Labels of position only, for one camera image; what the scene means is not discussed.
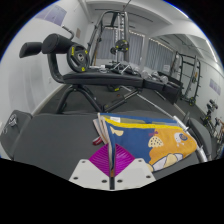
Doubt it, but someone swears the metal key ring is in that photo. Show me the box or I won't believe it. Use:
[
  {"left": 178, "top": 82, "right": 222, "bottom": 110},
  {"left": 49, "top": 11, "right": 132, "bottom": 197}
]
[{"left": 6, "top": 113, "right": 18, "bottom": 128}]

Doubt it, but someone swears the black dumbbell stand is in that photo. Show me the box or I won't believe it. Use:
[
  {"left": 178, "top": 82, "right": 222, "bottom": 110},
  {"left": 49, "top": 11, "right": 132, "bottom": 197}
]
[{"left": 199, "top": 99, "right": 224, "bottom": 134}]

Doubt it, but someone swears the grey cable power rack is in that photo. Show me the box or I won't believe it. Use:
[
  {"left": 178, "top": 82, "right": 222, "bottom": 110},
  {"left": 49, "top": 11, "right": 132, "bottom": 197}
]
[{"left": 87, "top": 9, "right": 134, "bottom": 68}]

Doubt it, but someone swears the black upright box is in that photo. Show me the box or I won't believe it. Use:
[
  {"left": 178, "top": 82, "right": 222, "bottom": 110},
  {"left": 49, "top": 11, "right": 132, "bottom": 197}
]
[{"left": 163, "top": 79, "right": 184, "bottom": 104}]

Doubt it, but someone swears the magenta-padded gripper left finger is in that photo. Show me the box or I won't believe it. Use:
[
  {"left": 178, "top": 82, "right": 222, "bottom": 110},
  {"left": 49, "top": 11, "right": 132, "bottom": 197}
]
[{"left": 68, "top": 143, "right": 113, "bottom": 191}]

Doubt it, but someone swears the black padded weight bench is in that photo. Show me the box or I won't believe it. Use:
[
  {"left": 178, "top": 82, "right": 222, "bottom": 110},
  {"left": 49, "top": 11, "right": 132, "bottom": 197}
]
[{"left": 0, "top": 109, "right": 214, "bottom": 168}]

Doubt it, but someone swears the wide grey window curtain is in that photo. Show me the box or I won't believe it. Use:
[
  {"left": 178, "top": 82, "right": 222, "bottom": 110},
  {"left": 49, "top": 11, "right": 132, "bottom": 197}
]
[{"left": 99, "top": 28, "right": 144, "bottom": 66}]

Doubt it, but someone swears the black yellow-marked weight plate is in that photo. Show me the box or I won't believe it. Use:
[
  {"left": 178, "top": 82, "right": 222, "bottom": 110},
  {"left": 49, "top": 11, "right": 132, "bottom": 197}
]
[{"left": 66, "top": 44, "right": 90, "bottom": 73}]

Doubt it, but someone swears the dumbbell group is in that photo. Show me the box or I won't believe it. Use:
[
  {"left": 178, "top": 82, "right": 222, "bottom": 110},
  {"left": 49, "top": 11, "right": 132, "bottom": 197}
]
[{"left": 141, "top": 69, "right": 169, "bottom": 84}]

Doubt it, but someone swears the black squat rack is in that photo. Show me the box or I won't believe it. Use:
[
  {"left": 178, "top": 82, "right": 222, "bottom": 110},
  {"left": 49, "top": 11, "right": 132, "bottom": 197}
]
[{"left": 171, "top": 51, "right": 203, "bottom": 107}]

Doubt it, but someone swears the narrow grey window curtain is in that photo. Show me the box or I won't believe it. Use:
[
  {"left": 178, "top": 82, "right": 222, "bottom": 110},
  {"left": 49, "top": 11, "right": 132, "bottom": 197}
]
[{"left": 145, "top": 38, "right": 174, "bottom": 73}]

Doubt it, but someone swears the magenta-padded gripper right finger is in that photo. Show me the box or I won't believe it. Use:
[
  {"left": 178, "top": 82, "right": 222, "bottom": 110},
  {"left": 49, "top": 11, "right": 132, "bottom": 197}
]
[{"left": 113, "top": 144, "right": 157, "bottom": 191}]

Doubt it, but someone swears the small purple wall poster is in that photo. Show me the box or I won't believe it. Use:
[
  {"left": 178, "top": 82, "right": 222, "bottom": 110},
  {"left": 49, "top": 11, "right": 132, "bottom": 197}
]
[{"left": 209, "top": 78, "right": 223, "bottom": 96}]

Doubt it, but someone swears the black bench with roller pads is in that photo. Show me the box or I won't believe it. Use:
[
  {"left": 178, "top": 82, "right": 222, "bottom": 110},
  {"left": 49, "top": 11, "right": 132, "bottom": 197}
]
[{"left": 18, "top": 33, "right": 184, "bottom": 114}]

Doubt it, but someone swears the long ceiling light strip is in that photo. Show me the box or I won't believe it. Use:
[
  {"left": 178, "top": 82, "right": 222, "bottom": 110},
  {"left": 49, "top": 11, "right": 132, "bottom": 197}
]
[{"left": 163, "top": 0, "right": 189, "bottom": 19}]

